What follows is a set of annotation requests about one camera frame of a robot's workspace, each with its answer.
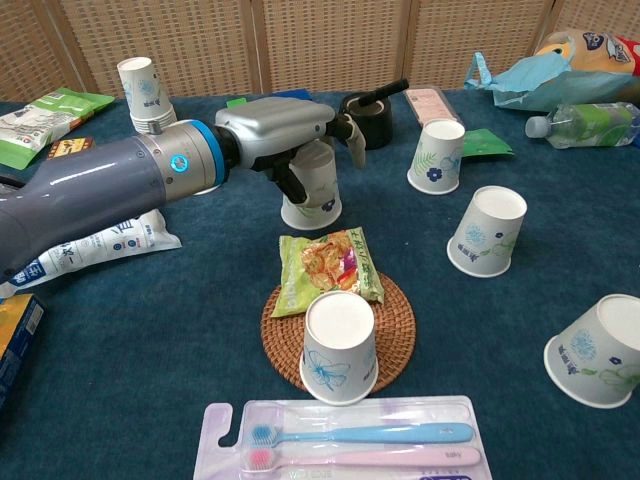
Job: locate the pink packet in clear wrap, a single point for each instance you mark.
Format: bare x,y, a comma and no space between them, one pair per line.
432,105

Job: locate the blue building block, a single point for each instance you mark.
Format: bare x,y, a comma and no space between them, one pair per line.
295,93

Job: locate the blue toothbrush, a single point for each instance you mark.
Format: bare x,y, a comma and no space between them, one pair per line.
375,434

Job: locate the green chips packet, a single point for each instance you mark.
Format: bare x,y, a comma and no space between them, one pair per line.
325,270

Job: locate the red and yellow small box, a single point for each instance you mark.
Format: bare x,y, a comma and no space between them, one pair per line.
70,147

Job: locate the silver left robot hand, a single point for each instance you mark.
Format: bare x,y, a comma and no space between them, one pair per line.
275,125

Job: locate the toothbrush blister pack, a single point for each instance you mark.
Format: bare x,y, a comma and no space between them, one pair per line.
350,415

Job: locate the bamboo folding screen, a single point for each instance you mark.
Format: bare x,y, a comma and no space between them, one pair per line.
320,40

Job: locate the light blue face mask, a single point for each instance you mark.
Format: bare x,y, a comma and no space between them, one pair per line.
530,67

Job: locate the paper cup far left top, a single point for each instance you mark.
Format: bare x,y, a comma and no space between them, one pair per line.
147,95

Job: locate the pink toothbrush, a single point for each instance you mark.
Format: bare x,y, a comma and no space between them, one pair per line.
375,457

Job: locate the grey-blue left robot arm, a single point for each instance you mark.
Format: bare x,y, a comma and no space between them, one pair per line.
100,180

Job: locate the green sachet packet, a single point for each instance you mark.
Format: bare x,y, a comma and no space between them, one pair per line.
485,145

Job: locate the green building block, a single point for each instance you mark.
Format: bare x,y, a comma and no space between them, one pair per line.
236,102

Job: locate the white paper cup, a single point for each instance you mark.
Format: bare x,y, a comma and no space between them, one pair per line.
487,235
320,200
436,160
597,350
340,350

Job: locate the colourful cartoon snack bag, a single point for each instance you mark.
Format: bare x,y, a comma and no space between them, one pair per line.
600,60

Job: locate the yellow and blue carton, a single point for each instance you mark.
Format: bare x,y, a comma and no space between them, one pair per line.
17,340

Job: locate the round woven coaster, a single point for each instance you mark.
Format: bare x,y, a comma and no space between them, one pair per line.
395,330

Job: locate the water bottle with green label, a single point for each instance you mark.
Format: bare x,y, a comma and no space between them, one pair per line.
590,125

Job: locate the green and white snack bag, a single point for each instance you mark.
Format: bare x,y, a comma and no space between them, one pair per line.
45,120

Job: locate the dark blue table cloth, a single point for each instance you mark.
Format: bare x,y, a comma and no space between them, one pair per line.
150,350

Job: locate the white salt bag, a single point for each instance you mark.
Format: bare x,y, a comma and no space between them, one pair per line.
100,250

